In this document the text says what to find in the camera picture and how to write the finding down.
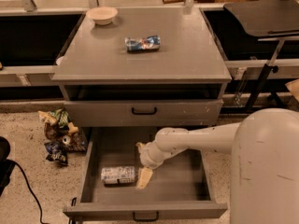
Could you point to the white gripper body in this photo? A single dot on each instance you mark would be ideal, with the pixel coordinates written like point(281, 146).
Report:
point(148, 158)

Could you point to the clear plastic water bottle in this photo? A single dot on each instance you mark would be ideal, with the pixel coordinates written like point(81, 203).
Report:
point(118, 175)

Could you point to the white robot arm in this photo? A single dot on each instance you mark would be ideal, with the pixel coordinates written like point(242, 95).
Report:
point(264, 149)

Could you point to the open grey middle drawer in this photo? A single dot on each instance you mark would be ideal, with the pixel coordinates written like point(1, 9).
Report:
point(179, 189)

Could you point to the closed grey top drawer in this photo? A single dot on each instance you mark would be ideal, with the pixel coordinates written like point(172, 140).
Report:
point(163, 113)

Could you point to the grey drawer cabinet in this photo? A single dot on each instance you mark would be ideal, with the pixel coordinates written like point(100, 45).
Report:
point(187, 66)

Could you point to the brown snack bag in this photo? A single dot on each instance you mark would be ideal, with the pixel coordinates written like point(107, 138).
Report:
point(54, 133)

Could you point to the crushed can on floor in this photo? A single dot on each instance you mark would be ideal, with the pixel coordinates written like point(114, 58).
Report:
point(67, 140)

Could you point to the dark blue snack bag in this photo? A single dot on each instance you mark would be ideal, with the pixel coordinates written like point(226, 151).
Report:
point(56, 152)

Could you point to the green striped snack bag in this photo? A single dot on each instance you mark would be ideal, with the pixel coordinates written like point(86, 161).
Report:
point(57, 117)

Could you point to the crushed blue soda can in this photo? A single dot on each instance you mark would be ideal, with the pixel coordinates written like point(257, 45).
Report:
point(142, 44)

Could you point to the black device at left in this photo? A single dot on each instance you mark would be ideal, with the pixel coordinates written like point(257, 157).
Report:
point(6, 165)

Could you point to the beige paper bowl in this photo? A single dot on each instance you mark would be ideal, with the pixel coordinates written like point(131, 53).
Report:
point(102, 15)

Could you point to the brown wooden stick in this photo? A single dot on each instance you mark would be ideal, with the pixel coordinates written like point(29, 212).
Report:
point(172, 1)

